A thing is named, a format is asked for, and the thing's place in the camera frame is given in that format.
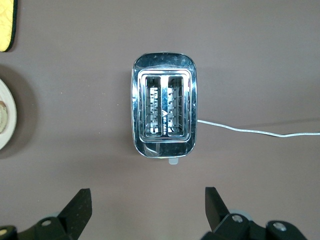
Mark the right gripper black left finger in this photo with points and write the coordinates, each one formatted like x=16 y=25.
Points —
x=72 y=215

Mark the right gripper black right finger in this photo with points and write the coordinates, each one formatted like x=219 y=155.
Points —
x=220 y=212

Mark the round beige ribbed plate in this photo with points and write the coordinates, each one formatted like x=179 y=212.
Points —
x=11 y=120

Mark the brown bread slice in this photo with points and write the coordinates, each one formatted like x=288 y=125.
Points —
x=3 y=116

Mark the chrome two-slot toaster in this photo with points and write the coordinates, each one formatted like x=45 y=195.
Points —
x=165 y=62

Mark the yellow quilted oven mitt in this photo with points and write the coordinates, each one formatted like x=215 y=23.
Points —
x=5 y=25

